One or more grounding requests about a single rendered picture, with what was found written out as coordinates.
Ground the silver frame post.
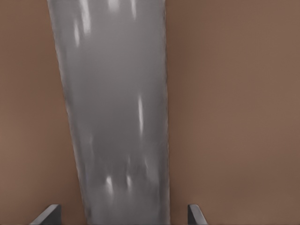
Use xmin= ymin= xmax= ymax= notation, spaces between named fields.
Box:
xmin=46 ymin=0 xmax=171 ymax=225

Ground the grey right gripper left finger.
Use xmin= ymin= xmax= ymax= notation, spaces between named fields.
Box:
xmin=29 ymin=204 xmax=61 ymax=225

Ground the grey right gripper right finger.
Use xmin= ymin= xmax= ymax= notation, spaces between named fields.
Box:
xmin=187 ymin=203 xmax=208 ymax=225

